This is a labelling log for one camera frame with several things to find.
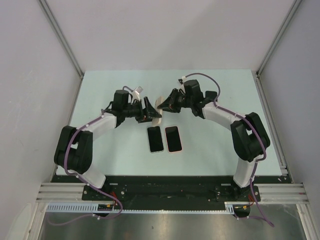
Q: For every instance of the beige magsafe phone case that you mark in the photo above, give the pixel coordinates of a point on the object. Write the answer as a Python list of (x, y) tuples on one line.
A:
[(157, 121)]

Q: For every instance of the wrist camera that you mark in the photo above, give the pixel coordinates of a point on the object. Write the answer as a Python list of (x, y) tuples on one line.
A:
[(136, 93), (181, 82)]

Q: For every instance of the white slotted cable duct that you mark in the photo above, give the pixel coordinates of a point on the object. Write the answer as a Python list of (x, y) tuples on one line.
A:
[(223, 208)]

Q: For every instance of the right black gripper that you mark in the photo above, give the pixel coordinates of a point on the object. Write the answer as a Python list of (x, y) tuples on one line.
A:
[(171, 102)]

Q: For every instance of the aluminium corner post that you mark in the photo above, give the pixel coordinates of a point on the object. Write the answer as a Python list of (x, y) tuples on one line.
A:
[(279, 35), (50, 16)]

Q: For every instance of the right aluminium corner post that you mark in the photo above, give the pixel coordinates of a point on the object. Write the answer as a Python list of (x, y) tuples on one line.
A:
[(279, 35)]

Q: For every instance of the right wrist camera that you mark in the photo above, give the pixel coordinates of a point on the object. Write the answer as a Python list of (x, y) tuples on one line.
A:
[(181, 82)]

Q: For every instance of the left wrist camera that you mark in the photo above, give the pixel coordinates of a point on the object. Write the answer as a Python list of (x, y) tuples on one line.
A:
[(136, 93)]

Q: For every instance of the clear magsafe phone case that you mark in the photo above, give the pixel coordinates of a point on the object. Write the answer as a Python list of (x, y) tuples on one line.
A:
[(150, 140)]

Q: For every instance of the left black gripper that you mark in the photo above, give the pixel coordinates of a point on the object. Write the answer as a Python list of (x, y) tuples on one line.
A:
[(147, 114)]

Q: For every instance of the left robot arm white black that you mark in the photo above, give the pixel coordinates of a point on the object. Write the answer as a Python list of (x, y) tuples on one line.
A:
[(74, 151)]

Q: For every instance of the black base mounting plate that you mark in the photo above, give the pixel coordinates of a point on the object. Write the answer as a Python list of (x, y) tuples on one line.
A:
[(166, 191)]

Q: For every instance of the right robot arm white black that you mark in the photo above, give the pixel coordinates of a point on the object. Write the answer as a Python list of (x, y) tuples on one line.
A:
[(249, 136)]

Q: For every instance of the left aluminium corner post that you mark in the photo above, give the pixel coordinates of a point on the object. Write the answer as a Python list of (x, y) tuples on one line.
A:
[(50, 16)]

